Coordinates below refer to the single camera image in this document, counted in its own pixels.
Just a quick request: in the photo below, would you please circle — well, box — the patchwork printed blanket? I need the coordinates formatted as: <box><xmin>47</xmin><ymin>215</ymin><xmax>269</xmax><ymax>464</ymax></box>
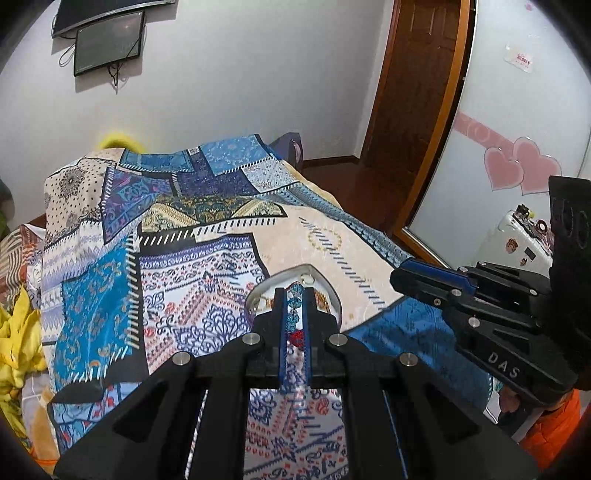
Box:
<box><xmin>41</xmin><ymin>134</ymin><xmax>492</xmax><ymax>480</ymax></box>

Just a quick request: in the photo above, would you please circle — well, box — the brown wooden door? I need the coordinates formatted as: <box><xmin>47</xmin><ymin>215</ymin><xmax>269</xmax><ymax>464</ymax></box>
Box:
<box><xmin>360</xmin><ymin>0</ymin><xmax>468</xmax><ymax>219</ymax></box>

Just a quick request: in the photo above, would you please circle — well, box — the person's right forearm orange sleeve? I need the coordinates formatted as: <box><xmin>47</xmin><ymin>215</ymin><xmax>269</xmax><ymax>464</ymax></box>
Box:
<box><xmin>518</xmin><ymin>389</ymin><xmax>583</xmax><ymax>468</ymax></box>

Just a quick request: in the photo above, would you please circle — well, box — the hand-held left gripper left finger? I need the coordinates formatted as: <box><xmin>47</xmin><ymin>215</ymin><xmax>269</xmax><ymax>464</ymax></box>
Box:
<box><xmin>53</xmin><ymin>287</ymin><xmax>288</xmax><ymax>480</ymax></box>

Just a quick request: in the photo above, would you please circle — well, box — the purple heart-shaped tin box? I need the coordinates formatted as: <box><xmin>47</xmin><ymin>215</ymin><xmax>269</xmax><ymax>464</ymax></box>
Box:
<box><xmin>245</xmin><ymin>264</ymin><xmax>345</xmax><ymax>334</ymax></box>

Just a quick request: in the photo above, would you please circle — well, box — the small black wall monitor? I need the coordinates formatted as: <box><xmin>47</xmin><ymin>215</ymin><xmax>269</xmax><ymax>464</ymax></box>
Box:
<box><xmin>73</xmin><ymin>10</ymin><xmax>147</xmax><ymax>78</ymax></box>

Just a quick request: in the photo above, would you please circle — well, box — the black hanging cable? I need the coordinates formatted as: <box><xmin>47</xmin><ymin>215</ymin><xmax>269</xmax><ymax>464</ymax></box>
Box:
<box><xmin>106</xmin><ymin>62</ymin><xmax>128</xmax><ymax>94</ymax></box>

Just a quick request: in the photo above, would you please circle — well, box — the black wall television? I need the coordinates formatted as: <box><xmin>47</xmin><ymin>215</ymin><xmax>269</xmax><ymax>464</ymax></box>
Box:
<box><xmin>51</xmin><ymin>0</ymin><xmax>179</xmax><ymax>39</ymax></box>

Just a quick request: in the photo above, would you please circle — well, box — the yellow cloth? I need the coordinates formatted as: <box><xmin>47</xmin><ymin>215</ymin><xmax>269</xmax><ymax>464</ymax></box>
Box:
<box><xmin>0</xmin><ymin>285</ymin><xmax>48</xmax><ymax>446</ymax></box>

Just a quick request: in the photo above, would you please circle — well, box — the striped orange cloth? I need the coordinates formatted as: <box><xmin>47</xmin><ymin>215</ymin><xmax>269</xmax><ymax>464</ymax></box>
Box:
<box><xmin>0</xmin><ymin>223</ymin><xmax>47</xmax><ymax>303</ymax></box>

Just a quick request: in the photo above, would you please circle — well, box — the purple cloth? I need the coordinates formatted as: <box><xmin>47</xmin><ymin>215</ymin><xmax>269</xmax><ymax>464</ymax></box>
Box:
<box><xmin>270</xmin><ymin>132</ymin><xmax>306</xmax><ymax>172</ymax></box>

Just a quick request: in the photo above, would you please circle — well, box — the yellow plush toy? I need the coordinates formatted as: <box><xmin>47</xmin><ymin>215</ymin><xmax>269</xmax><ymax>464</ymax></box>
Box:
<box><xmin>99</xmin><ymin>130</ymin><xmax>145</xmax><ymax>151</ymax></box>

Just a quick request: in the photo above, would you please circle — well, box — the white label sticker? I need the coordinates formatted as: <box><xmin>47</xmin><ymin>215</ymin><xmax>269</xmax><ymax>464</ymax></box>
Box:
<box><xmin>504</xmin><ymin>43</ymin><xmax>535</xmax><ymax>71</ymax></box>

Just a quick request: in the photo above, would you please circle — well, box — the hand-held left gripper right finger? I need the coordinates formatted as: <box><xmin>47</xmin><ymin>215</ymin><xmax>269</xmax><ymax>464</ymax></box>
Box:
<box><xmin>302</xmin><ymin>286</ymin><xmax>542</xmax><ymax>480</ymax></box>

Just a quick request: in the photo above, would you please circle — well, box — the white suitcase with stickers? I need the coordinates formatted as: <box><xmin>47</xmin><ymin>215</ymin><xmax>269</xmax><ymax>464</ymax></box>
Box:
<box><xmin>475</xmin><ymin>204</ymin><xmax>556</xmax><ymax>278</ymax></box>

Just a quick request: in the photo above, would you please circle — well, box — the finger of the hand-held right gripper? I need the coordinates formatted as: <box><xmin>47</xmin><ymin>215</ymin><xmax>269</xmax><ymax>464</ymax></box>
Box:
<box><xmin>390</xmin><ymin>271</ymin><xmax>542</xmax><ymax>325</ymax></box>
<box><xmin>400</xmin><ymin>257</ymin><xmax>552</xmax><ymax>297</ymax></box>

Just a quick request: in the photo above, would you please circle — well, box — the wooden wardrobe with heart doors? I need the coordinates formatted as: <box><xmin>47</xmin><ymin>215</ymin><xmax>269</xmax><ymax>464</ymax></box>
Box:
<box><xmin>359</xmin><ymin>0</ymin><xmax>591</xmax><ymax>280</ymax></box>

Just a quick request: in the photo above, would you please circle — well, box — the person's right hand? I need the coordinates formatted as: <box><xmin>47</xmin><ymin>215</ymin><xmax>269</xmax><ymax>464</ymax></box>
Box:
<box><xmin>498</xmin><ymin>385</ymin><xmax>522</xmax><ymax>418</ymax></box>

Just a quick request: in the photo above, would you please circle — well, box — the blue beaded bracelet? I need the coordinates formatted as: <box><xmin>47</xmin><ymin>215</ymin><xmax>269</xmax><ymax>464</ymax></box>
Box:
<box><xmin>285</xmin><ymin>283</ymin><xmax>306</xmax><ymax>354</ymax></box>

